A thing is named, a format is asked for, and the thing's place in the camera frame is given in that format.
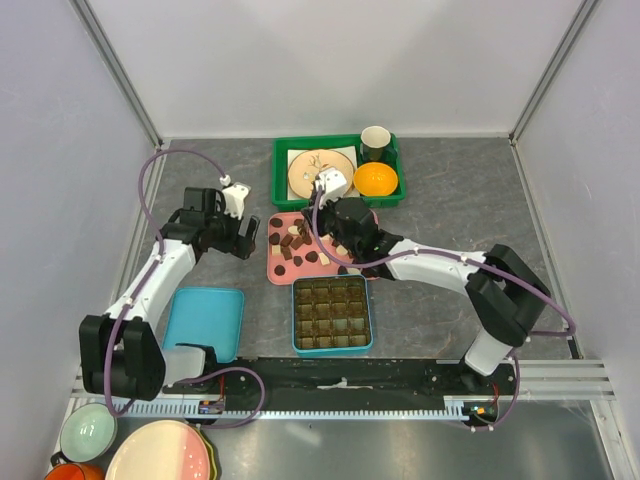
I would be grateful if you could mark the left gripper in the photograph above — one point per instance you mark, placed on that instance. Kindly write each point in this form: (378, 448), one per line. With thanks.
(238, 245)

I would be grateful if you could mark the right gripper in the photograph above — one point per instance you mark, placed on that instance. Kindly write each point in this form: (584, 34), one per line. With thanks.
(328, 205)

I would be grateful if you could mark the pink chocolate tray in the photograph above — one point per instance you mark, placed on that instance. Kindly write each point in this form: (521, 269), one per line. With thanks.
(294, 254)

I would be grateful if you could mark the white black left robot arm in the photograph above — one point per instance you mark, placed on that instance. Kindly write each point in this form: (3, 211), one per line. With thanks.
(120, 353)

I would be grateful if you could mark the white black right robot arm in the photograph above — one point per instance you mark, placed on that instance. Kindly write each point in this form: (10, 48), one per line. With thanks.
(507, 296)

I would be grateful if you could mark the brown plastic chocolate insert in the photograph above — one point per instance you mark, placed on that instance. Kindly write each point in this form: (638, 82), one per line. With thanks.
(332, 312)

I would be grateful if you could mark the blue chocolate tin box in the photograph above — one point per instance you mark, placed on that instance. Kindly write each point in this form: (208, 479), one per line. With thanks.
(332, 315)

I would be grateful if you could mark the yellow bowl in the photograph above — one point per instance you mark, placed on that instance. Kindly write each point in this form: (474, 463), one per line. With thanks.
(375, 179)

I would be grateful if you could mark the decorated ceramic plate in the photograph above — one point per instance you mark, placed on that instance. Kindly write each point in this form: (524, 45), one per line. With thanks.
(302, 172)

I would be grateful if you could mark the green mug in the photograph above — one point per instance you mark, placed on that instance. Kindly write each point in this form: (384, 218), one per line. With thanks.
(376, 145)

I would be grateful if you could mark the blue tin lid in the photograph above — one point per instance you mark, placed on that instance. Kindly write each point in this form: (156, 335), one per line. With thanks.
(206, 316)

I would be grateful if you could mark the pink white plate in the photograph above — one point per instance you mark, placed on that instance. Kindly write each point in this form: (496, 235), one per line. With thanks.
(163, 449)

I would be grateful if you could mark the pale green bowl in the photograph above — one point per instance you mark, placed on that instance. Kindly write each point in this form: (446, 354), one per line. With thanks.
(88, 433)

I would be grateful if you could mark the orange red mug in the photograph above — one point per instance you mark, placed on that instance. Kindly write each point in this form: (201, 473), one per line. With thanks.
(64, 469)

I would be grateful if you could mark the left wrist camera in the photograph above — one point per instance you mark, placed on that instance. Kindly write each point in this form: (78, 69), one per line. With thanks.
(234, 197)

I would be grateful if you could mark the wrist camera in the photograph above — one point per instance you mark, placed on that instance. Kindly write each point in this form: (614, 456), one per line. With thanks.
(333, 184)
(234, 197)

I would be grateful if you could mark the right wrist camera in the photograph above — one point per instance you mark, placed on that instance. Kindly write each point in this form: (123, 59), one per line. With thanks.
(333, 184)

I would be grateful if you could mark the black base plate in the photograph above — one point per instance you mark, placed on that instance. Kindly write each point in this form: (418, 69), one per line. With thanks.
(421, 376)

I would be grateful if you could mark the slotted cable duct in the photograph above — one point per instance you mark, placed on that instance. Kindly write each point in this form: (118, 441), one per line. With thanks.
(201, 410)

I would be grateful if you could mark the aluminium frame rail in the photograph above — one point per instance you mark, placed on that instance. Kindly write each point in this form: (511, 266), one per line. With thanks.
(103, 45)

